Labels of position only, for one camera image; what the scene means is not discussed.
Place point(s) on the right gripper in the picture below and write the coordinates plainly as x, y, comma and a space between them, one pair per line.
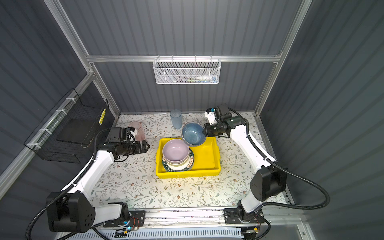
206, 130

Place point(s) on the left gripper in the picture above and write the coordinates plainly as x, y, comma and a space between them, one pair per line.
137, 149

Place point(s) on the pink plastic cup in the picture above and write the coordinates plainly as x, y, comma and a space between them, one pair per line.
139, 133

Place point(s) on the dark blue bowl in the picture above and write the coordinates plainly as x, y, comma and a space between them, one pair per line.
192, 134

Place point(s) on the dark green rimmed plate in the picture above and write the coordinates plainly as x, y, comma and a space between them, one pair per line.
190, 157

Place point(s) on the yellow plastic bin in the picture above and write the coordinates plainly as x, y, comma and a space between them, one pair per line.
206, 161

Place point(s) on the lilac purple bowl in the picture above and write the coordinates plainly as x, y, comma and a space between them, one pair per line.
175, 151

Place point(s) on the light green bowl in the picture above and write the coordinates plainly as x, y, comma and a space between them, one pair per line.
175, 167

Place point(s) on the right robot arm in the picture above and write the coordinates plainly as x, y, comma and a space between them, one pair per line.
268, 181

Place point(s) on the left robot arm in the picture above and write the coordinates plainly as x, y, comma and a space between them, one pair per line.
71, 210

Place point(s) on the grey blue plastic cup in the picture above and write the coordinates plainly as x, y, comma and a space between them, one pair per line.
176, 118

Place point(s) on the floral table mat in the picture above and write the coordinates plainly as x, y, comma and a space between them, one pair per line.
135, 182

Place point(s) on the items in mesh basket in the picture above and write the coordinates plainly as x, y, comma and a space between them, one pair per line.
197, 79

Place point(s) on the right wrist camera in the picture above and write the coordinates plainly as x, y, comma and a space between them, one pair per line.
218, 114

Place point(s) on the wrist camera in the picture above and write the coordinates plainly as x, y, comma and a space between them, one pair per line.
218, 114
121, 135

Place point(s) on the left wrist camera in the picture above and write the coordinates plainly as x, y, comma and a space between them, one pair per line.
121, 135

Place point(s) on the white wire mesh basket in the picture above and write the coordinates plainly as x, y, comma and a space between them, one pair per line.
166, 68

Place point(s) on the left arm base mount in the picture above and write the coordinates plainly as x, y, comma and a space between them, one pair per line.
134, 219

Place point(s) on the black wire basket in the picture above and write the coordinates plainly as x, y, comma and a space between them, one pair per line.
68, 134

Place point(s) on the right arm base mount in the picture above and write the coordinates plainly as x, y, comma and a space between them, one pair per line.
239, 216

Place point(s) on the aluminium front rail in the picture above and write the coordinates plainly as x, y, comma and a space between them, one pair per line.
215, 217

